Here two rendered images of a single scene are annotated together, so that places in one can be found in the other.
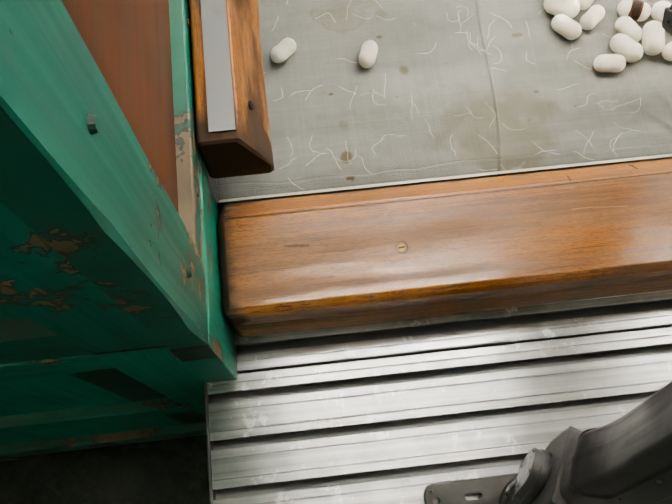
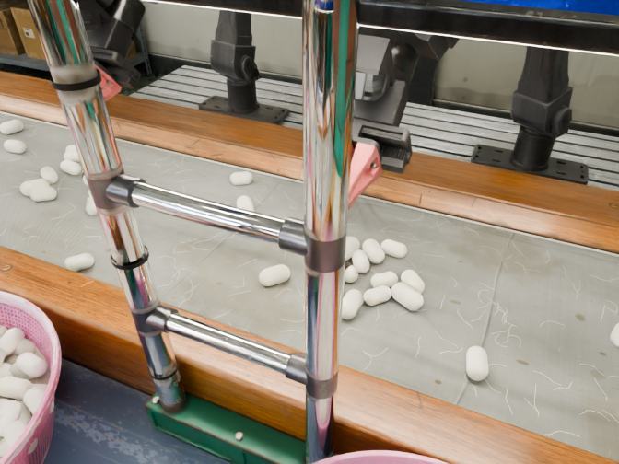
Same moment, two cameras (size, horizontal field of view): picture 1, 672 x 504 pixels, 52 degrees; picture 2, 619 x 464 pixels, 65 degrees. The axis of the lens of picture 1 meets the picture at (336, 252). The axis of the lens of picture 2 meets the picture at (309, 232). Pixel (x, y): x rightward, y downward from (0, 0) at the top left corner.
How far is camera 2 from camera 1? 90 cm
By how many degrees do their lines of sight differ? 68
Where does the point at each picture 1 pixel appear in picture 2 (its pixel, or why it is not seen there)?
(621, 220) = (454, 174)
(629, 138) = (406, 216)
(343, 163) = not seen: outside the picture
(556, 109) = (450, 247)
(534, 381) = not seen: hidden behind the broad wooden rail
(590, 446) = (557, 79)
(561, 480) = (565, 91)
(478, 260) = (558, 187)
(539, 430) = not seen: hidden behind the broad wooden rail
